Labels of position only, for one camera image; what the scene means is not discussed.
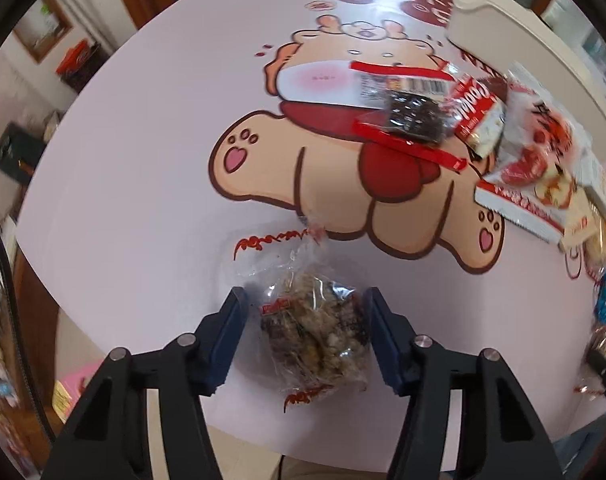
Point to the pink paper pad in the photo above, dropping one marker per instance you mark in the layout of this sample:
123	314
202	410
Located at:
75	390

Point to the printed pink tablecloth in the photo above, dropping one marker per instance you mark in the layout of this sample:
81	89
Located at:
158	185

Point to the red white cookie packet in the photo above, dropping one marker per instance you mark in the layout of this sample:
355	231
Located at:
475	115

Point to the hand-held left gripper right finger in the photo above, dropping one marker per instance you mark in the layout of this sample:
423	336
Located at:
383	345

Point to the black device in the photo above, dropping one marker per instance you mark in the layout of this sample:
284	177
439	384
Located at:
15	152

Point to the large white red snack packet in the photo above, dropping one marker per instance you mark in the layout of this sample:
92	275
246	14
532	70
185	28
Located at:
528	160

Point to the clear-wrapped brown snack cake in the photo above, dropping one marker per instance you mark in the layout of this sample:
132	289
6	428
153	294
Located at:
308	330

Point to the clear yellowish snack packet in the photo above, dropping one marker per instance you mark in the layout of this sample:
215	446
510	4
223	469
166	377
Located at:
590	237

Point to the clear dark dried fruit packet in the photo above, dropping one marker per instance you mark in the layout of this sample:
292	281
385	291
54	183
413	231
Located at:
408	112

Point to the white plastic bin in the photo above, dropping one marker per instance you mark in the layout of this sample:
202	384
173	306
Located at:
533	40

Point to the orange box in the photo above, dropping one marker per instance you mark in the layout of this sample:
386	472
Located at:
73	57

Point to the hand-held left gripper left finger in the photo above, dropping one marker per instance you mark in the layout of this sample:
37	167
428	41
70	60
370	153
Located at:
228	340

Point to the wooden framed opening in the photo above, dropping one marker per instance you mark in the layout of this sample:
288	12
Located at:
40	25

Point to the blue wrapped candy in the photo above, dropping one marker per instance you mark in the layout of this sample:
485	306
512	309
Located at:
604	300

